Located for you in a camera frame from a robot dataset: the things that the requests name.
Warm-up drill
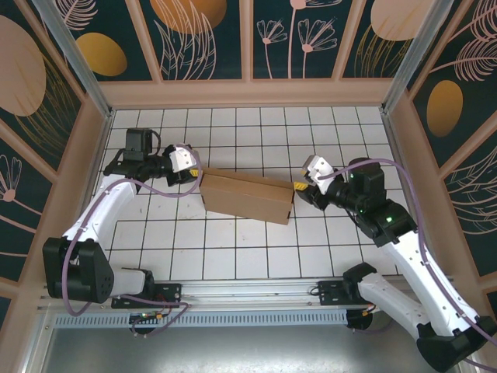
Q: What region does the brown cardboard box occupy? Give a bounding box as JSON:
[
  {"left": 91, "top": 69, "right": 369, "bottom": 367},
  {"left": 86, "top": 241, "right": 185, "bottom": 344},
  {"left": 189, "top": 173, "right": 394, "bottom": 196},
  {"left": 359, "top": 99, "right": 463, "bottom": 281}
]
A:
[{"left": 199, "top": 167, "right": 295, "bottom": 225}]

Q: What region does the grey metal sheet panel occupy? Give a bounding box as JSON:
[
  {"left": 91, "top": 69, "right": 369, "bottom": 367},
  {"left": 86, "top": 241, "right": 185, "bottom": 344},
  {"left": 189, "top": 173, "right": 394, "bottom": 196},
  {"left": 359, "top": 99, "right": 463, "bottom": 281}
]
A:
[{"left": 23, "top": 310, "right": 478, "bottom": 373}]

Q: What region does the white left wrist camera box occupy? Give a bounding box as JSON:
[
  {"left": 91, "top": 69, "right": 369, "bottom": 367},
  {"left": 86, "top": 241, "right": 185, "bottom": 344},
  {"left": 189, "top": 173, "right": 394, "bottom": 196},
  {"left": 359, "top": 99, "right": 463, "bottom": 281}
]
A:
[{"left": 170, "top": 144, "right": 202, "bottom": 173}]

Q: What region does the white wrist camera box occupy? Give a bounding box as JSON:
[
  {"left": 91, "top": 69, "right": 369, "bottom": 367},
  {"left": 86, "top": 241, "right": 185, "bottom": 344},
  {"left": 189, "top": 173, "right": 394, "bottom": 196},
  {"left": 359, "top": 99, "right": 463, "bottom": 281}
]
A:
[
  {"left": 301, "top": 154, "right": 335, "bottom": 188},
  {"left": 170, "top": 144, "right": 202, "bottom": 173}
]

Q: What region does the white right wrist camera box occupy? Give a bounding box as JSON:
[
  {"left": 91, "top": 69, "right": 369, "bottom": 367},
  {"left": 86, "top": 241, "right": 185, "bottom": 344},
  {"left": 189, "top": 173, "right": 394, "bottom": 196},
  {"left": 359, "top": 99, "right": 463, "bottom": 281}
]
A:
[{"left": 301, "top": 154, "right": 335, "bottom": 188}]

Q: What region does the thin aluminium side rail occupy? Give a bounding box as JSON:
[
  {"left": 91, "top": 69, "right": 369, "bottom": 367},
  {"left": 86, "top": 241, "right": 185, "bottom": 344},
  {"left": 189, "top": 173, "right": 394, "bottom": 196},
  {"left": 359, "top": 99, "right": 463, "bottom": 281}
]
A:
[
  {"left": 61, "top": 110, "right": 114, "bottom": 281},
  {"left": 380, "top": 110, "right": 435, "bottom": 275}
]

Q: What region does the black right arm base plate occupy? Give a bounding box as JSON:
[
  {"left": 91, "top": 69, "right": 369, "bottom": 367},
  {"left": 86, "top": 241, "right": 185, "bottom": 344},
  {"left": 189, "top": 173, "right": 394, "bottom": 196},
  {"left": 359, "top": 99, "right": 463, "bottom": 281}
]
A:
[{"left": 317, "top": 280, "right": 374, "bottom": 308}]

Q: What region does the aluminium mounting rail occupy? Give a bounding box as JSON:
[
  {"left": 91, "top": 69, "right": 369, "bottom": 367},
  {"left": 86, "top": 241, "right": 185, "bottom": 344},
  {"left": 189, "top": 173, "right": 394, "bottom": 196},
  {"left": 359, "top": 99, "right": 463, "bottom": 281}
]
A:
[{"left": 37, "top": 275, "right": 465, "bottom": 312}]

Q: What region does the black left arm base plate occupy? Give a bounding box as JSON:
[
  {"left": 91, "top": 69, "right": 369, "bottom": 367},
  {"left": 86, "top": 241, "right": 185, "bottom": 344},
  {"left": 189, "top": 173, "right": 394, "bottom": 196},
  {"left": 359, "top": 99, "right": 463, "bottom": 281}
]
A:
[{"left": 111, "top": 282, "right": 183, "bottom": 310}]

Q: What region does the aluminium frame post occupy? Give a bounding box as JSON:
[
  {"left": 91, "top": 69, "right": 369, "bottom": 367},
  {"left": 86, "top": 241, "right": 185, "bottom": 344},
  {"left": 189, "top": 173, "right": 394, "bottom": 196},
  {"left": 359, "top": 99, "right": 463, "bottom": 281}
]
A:
[
  {"left": 33, "top": 0, "right": 113, "bottom": 120},
  {"left": 380, "top": 0, "right": 455, "bottom": 116}
]

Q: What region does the grey slotted cable duct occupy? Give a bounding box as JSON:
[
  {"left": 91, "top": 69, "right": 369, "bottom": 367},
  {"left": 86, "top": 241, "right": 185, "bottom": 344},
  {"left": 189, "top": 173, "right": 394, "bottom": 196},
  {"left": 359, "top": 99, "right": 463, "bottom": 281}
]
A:
[{"left": 52, "top": 309, "right": 349, "bottom": 327}]

